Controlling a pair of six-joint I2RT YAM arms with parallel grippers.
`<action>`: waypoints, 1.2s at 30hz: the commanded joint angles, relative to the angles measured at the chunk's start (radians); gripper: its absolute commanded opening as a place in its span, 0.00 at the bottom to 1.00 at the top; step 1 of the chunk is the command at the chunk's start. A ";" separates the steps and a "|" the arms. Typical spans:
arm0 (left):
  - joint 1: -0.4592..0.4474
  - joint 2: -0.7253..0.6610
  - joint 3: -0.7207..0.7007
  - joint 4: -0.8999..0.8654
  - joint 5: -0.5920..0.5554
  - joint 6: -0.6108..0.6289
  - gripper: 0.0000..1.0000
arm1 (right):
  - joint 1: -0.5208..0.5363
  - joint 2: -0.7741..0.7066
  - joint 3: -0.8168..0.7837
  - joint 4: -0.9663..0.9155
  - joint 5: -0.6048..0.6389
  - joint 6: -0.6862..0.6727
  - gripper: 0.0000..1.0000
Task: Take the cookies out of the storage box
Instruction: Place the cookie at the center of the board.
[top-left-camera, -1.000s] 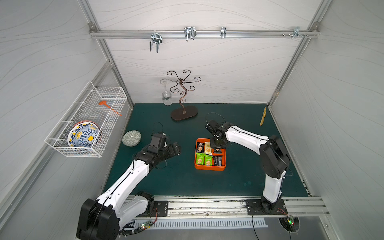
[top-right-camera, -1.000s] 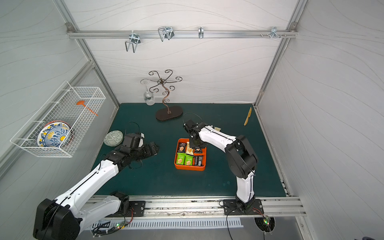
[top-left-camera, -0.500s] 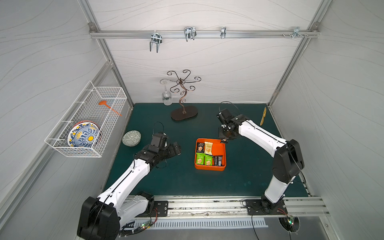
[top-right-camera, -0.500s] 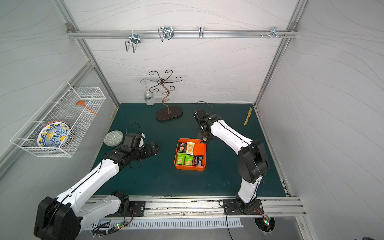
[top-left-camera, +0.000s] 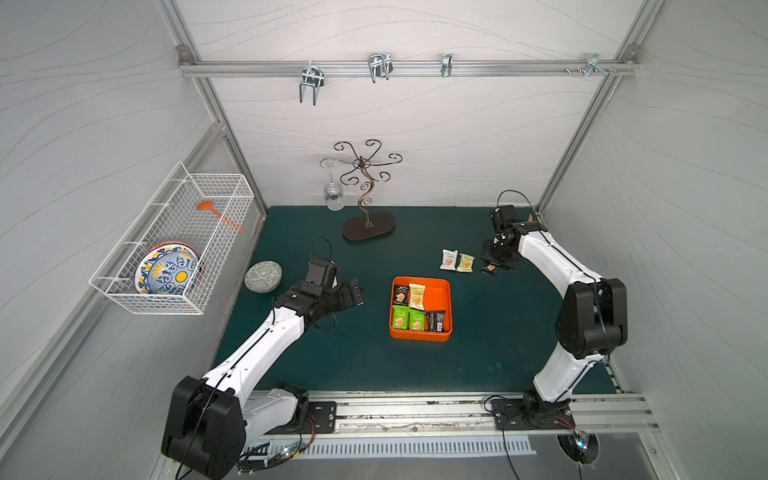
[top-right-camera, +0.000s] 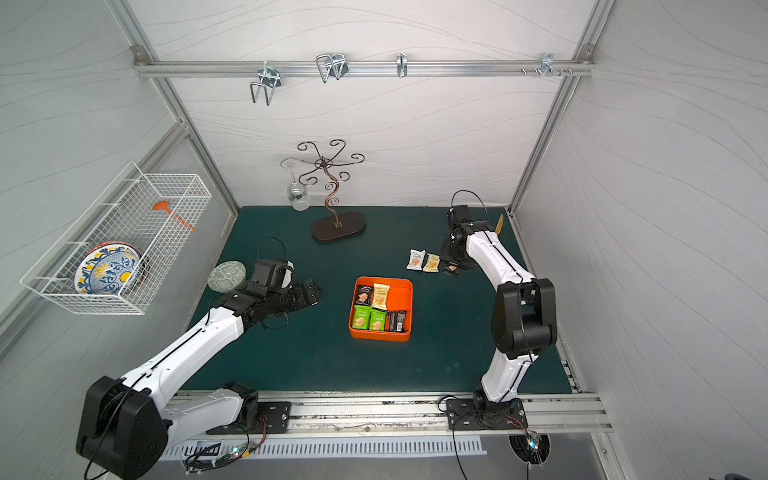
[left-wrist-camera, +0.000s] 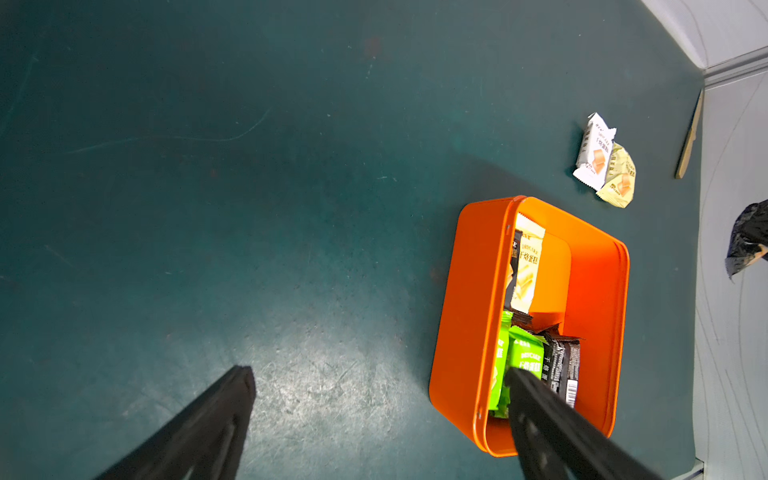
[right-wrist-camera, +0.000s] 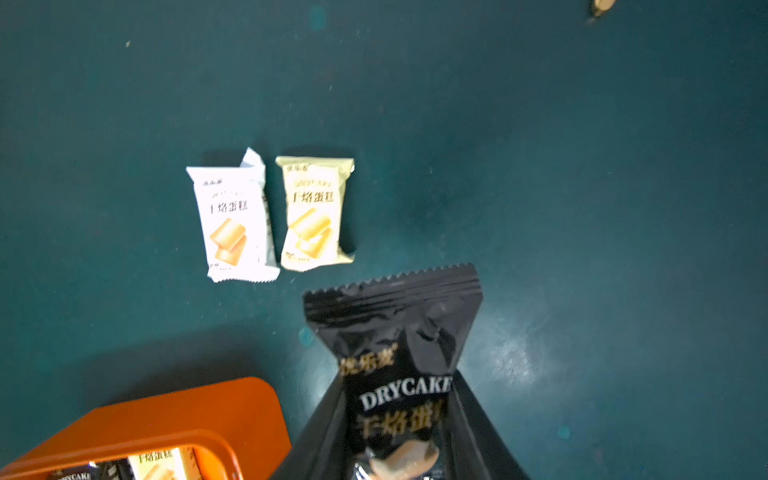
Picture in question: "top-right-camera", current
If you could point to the aluminium top rail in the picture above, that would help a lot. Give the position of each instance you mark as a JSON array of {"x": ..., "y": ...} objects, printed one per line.
[{"x": 581, "y": 66}]

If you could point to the brown metal glass stand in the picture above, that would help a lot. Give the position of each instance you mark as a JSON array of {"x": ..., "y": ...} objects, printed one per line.
[{"x": 338, "y": 225}]

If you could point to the green patterned ceramic bowl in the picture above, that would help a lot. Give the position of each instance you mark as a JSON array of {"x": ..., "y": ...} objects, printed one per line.
[{"x": 227, "y": 276}]

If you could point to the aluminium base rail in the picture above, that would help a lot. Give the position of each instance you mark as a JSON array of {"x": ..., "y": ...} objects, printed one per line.
[{"x": 317, "y": 413}]

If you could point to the white wire basket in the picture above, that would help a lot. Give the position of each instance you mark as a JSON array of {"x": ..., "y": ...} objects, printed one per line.
[{"x": 122, "y": 213}]

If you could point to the orange plastic storage box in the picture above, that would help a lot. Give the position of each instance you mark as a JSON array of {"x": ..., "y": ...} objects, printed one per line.
[{"x": 401, "y": 297}]

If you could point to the pale yellow cookie packet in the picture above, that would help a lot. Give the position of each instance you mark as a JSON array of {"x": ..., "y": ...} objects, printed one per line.
[{"x": 380, "y": 296}]

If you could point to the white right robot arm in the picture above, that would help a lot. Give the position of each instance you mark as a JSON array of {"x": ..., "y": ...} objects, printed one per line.
[{"x": 523, "y": 320}]

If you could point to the metal double hook middle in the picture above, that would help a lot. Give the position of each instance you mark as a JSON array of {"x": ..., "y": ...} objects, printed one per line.
[{"x": 331, "y": 65}]

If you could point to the blue yellow painted plate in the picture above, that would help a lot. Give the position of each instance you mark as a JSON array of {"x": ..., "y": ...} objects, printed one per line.
[{"x": 109, "y": 269}]

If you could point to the orange plastic spoon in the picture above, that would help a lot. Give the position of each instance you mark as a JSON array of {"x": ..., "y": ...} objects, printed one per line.
[{"x": 164, "y": 206}]

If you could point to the metal double hook left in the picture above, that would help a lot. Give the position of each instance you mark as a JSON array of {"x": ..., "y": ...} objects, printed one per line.
[{"x": 268, "y": 80}]

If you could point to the green cookie packet left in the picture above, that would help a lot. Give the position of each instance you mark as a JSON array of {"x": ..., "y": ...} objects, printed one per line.
[{"x": 361, "y": 317}]

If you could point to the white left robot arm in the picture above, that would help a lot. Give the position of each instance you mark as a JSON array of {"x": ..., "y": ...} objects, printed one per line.
[{"x": 127, "y": 423}]

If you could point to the metal single hook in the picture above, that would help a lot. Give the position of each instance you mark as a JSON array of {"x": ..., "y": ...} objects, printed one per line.
[{"x": 401, "y": 65}]

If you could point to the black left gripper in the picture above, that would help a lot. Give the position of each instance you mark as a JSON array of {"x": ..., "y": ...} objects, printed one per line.
[{"x": 303, "y": 294}]

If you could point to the white cookie packet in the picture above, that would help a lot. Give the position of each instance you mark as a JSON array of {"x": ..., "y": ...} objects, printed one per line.
[{"x": 416, "y": 260}]

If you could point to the green cookie packet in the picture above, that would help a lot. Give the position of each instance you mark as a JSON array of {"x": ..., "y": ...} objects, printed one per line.
[
  {"x": 361, "y": 317},
  {"x": 378, "y": 320}
]

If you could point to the black chocolate bar packet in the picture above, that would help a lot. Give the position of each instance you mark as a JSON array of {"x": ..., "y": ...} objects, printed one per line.
[{"x": 396, "y": 321}]

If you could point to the metal hook right end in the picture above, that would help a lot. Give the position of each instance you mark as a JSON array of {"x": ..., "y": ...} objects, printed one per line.
[{"x": 547, "y": 68}]

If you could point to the green cookie packet right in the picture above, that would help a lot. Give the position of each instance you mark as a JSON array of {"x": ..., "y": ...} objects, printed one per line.
[{"x": 378, "y": 320}]

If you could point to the metal double hook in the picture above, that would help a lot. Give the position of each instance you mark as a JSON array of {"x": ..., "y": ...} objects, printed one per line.
[
  {"x": 268, "y": 80},
  {"x": 331, "y": 65}
]

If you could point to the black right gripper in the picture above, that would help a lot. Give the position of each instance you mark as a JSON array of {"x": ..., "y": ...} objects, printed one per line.
[{"x": 452, "y": 262}]

